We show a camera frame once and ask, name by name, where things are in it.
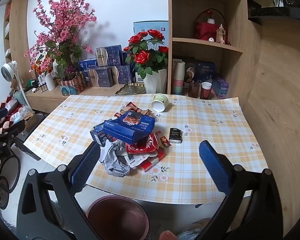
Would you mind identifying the black tissue packet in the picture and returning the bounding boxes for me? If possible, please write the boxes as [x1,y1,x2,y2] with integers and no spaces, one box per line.
[169,127,183,144]

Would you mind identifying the blue luckin coffee box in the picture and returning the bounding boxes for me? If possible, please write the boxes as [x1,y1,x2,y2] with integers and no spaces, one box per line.
[103,111,155,144]

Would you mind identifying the gold green tray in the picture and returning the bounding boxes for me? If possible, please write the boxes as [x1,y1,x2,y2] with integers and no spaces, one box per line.
[115,82,146,95]

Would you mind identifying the white vase orange flowers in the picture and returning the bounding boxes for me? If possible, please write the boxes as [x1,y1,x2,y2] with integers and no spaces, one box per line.
[32,57,56,91]

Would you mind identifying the purple small box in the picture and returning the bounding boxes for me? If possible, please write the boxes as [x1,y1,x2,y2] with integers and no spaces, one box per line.
[212,77,229,99]

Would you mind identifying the pink blossom bouquet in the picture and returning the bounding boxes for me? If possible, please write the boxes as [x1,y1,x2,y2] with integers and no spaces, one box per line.
[24,0,97,81]

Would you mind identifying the striped woven basket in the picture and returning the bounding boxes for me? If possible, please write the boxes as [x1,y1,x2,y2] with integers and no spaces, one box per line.
[59,72,89,96]

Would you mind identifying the blue gold gift box right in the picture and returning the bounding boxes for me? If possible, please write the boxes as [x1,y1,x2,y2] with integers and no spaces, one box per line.
[110,65,132,85]

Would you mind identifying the blue white supplement box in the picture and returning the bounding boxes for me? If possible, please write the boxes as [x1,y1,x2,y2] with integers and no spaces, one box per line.
[135,72,143,83]

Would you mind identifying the white desk fan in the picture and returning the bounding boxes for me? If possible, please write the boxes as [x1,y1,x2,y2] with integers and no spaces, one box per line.
[0,60,31,108]

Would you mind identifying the dark brown glass cup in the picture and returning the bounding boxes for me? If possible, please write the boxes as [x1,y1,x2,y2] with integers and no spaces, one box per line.
[188,82,201,98]

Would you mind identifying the stack of paper cups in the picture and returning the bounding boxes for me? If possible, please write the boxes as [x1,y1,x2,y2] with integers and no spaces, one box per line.
[172,61,185,95]

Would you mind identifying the red cigarette carton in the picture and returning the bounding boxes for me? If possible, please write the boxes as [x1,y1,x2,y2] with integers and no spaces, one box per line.
[140,131,171,172]

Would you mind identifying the grey paper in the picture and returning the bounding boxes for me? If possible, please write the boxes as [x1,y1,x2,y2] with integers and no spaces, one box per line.
[98,140,149,177]

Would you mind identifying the red rose plant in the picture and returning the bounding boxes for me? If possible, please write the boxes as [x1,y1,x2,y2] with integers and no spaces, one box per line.
[123,29,168,79]

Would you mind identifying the green white paper cup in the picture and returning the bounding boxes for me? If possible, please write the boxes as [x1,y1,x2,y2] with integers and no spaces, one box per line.
[151,94,170,112]

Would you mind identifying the brown red wrapper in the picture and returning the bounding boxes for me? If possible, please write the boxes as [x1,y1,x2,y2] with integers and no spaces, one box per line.
[114,102,152,118]

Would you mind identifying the red basket on shelf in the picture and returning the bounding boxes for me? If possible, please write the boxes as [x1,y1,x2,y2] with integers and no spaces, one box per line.
[193,8,228,42]

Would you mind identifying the white flower pot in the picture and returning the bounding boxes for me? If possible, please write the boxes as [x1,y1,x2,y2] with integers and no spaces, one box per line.
[143,69,167,94]

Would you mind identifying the yellow plaid floral tablecloth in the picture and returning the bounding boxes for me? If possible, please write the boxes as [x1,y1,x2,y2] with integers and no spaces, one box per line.
[25,94,267,204]

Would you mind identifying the red cup with white lid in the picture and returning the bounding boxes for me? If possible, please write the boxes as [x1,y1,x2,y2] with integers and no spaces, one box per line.
[200,81,212,99]

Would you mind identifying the clear glass bottle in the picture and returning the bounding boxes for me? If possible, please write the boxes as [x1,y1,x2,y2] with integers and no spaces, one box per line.
[216,24,226,44]

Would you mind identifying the wooden shelf unit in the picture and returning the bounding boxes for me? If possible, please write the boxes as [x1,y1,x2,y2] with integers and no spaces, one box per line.
[167,0,262,108]

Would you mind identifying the blue gold gift box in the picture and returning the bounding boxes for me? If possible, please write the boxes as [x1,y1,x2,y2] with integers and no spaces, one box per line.
[87,67,113,87]
[96,45,123,67]
[110,65,132,85]

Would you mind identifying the blue gold gift box top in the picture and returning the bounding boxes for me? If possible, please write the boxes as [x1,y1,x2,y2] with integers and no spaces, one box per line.
[96,45,123,67]

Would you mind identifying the blue gold gift box left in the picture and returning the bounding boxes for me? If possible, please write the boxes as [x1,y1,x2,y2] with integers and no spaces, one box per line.
[87,67,113,87]

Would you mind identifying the dark red trash bin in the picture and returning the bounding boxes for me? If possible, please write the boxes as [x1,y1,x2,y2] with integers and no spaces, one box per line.
[86,195,150,240]

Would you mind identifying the small blue cardboard box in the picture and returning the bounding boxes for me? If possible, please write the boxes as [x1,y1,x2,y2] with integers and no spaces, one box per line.
[90,123,107,147]

